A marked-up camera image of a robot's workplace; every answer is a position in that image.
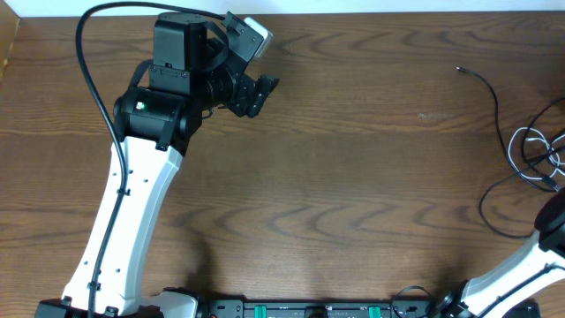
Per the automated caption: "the thin black cable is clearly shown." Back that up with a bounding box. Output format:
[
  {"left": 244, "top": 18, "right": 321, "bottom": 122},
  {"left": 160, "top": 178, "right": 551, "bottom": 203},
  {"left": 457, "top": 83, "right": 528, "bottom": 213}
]
[{"left": 456, "top": 65, "right": 565, "bottom": 193}]

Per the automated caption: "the black usb cable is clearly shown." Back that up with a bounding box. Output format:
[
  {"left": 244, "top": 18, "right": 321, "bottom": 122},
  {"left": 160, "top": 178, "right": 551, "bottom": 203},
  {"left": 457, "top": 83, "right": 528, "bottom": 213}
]
[{"left": 478, "top": 145, "right": 565, "bottom": 239}]

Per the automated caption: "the white usb cable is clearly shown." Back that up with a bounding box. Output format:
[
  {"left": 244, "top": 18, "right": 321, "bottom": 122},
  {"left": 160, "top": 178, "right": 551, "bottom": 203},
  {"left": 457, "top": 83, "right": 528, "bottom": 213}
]
[{"left": 507, "top": 126, "right": 565, "bottom": 181}]

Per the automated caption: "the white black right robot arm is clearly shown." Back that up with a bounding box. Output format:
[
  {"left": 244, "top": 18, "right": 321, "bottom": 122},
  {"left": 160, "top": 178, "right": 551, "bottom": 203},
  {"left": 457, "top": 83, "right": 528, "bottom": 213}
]
[{"left": 432, "top": 190, "right": 564, "bottom": 318}]

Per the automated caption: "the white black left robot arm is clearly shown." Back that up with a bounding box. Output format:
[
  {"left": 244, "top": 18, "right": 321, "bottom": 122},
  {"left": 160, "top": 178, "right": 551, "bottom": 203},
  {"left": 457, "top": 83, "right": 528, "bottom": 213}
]
[{"left": 36, "top": 8, "right": 278, "bottom": 317}]

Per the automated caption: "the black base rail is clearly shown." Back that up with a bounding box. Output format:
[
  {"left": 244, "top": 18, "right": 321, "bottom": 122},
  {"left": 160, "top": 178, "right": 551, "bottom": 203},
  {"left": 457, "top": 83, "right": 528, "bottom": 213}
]
[{"left": 139, "top": 288, "right": 452, "bottom": 318}]

